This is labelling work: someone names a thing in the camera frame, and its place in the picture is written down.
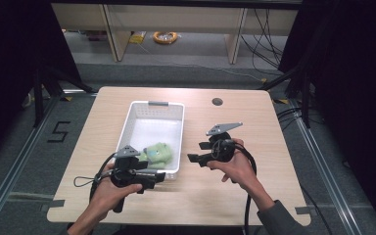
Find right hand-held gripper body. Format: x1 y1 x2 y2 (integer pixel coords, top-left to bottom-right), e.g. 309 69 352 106
205 121 244 164

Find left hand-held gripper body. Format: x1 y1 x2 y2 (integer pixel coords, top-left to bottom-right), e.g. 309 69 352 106
110 144 144 213

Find green sock with print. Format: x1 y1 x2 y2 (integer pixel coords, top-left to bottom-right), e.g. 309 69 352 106
144 142 174 165

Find white plastic basket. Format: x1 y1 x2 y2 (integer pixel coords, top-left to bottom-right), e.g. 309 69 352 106
113 100 186 181

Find person's right hand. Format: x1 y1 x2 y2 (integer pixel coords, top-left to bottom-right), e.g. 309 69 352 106
207 138 259 194

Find person's left hand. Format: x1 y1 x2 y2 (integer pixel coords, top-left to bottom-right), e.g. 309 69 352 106
88 162 144 220

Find black metal stand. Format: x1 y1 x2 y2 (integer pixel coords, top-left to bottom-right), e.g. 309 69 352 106
257 64 311 129
31 64 100 129

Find yellow packet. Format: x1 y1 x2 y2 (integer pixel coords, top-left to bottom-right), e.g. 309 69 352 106
128 30 148 45

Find light wooden shelf unit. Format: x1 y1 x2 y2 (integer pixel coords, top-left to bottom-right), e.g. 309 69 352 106
50 2 300 66

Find black curtain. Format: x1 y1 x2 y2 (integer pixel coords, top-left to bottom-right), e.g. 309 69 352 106
277 0 376 235
0 0 81 167

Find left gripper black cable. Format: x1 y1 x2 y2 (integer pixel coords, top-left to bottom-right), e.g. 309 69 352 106
89 152 118 204

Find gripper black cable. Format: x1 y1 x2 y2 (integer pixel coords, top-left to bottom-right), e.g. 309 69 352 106
89 152 118 204
229 141 259 235

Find thin black cord loop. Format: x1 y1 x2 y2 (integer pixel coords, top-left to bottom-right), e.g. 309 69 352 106
73 175 96 189

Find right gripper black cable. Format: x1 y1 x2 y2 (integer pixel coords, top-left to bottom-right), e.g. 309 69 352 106
229 141 259 235

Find black floor cables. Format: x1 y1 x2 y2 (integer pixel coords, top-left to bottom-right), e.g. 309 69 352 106
275 105 324 132

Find thin white floor cable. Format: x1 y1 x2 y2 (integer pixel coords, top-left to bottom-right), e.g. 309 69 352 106
136 41 266 83

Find aluminium floor rail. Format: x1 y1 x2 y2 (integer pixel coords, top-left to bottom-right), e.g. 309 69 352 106
0 93 62 235
287 97 364 235

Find bundle of black cables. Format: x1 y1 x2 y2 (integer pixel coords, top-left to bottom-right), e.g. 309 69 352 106
239 8 286 72

